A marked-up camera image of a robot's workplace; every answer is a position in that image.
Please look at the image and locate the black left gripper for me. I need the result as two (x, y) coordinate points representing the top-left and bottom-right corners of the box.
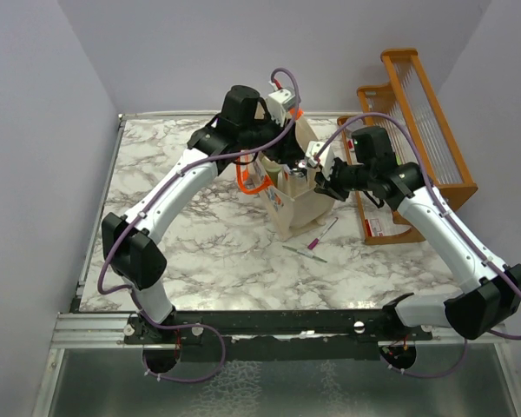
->
(238, 109), (306, 163)

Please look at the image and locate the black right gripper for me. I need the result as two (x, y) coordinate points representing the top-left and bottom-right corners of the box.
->
(313, 156), (373, 202)

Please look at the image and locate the cream floral canvas bag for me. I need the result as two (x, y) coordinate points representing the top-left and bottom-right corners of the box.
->
(235, 99), (335, 243)

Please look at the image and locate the silver chrome bottle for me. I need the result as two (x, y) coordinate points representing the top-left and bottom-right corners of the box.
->
(289, 161), (308, 181)

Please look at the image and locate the green bottle white cap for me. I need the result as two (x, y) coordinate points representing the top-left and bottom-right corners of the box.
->
(261, 156), (285, 188)

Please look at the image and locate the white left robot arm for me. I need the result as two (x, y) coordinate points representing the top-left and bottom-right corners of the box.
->
(101, 85), (302, 343)

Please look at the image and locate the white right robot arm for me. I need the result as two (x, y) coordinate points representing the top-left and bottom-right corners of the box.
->
(306, 126), (521, 340)

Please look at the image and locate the pink white pen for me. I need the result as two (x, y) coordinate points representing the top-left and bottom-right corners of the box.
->
(307, 217), (339, 250)

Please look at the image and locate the silver pen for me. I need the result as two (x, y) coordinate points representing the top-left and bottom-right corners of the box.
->
(282, 245), (326, 263)

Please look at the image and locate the wooden rack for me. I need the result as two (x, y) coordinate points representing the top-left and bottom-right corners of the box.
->
(357, 48), (478, 211)

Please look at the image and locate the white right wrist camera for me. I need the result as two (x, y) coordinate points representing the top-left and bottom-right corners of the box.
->
(305, 141), (335, 180)

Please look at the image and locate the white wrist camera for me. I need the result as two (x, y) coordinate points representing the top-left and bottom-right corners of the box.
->
(265, 88), (297, 127)
(305, 141), (335, 180)

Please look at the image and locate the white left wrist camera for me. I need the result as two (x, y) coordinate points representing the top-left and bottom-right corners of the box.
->
(265, 88), (297, 127)

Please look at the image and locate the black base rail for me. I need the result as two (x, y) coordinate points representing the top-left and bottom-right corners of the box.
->
(124, 309), (432, 361)

